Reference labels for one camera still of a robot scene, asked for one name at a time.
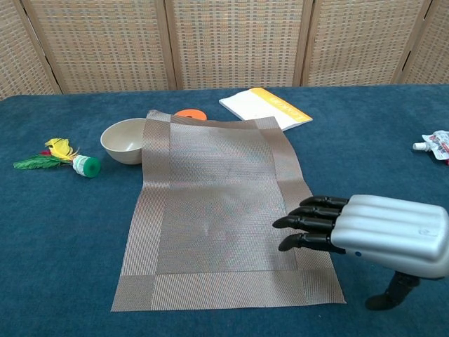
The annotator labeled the white notebook with yellow spine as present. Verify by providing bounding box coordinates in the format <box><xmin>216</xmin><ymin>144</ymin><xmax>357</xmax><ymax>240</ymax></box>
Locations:
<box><xmin>218</xmin><ymin>87</ymin><xmax>314</xmax><ymax>133</ymax></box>

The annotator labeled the orange disc with hole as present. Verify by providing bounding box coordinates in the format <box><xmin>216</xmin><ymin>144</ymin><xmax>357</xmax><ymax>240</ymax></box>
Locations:
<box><xmin>174</xmin><ymin>109</ymin><xmax>209</xmax><ymax>121</ymax></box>

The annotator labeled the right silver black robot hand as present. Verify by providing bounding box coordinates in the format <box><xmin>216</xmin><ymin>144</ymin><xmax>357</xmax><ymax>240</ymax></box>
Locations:
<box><xmin>272</xmin><ymin>194</ymin><xmax>449</xmax><ymax>312</ymax></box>

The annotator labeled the feather shuttlecock with green base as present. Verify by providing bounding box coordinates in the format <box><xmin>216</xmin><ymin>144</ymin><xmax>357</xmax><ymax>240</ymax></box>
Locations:
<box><xmin>13</xmin><ymin>138</ymin><xmax>102</xmax><ymax>178</ymax></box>

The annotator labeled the woven bamboo screen panel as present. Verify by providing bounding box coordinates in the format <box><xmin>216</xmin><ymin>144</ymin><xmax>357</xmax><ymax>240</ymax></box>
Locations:
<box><xmin>300</xmin><ymin>0</ymin><xmax>433</xmax><ymax>88</ymax></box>
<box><xmin>163</xmin><ymin>0</ymin><xmax>314</xmax><ymax>91</ymax></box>
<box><xmin>399</xmin><ymin>0</ymin><xmax>449</xmax><ymax>85</ymax></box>
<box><xmin>20</xmin><ymin>0</ymin><xmax>178</xmax><ymax>95</ymax></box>
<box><xmin>0</xmin><ymin>0</ymin><xmax>62</xmax><ymax>101</ymax></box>

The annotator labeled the brown woven placemat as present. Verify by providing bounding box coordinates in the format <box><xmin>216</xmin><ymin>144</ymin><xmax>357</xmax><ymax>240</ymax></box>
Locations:
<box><xmin>110</xmin><ymin>110</ymin><xmax>347</xmax><ymax>312</ymax></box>

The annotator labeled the white bowl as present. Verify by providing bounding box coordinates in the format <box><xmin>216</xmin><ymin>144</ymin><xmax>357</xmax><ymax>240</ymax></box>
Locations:
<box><xmin>100</xmin><ymin>118</ymin><xmax>147</xmax><ymax>166</ymax></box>

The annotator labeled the blue felt table cover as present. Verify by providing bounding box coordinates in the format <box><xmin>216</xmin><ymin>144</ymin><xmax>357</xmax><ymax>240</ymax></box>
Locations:
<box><xmin>0</xmin><ymin>83</ymin><xmax>449</xmax><ymax>337</ymax></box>

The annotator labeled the white snack pouch with spout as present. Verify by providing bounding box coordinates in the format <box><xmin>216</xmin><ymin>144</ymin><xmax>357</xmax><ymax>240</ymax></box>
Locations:
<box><xmin>412</xmin><ymin>130</ymin><xmax>449</xmax><ymax>166</ymax></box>

